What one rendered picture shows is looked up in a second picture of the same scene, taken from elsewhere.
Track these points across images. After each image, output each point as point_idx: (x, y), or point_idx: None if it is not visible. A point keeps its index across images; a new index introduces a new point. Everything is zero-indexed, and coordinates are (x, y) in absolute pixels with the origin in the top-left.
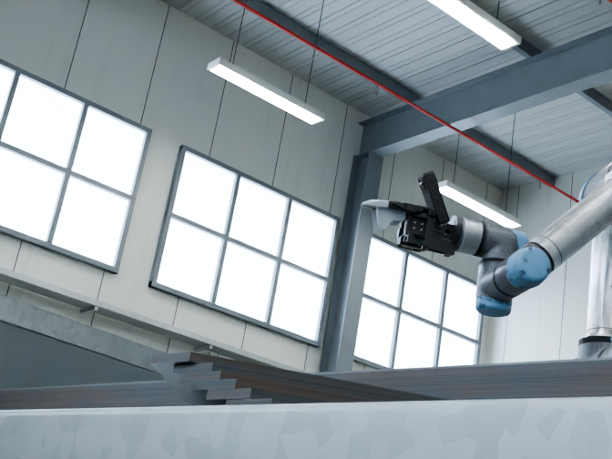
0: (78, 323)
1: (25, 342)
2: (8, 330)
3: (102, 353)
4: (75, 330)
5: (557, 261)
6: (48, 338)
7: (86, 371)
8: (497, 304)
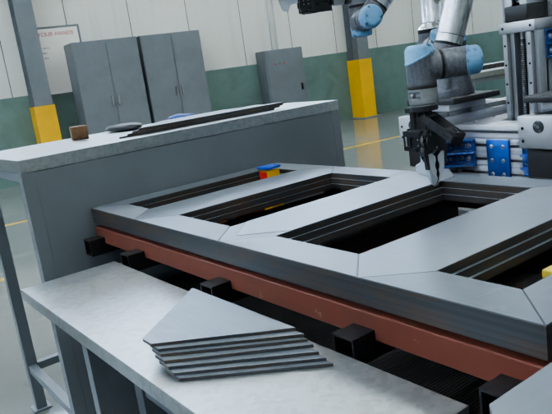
0: (144, 137)
1: (124, 159)
2: (114, 158)
3: (163, 144)
4: (144, 141)
5: (388, 5)
6: (134, 152)
7: (158, 156)
8: (362, 33)
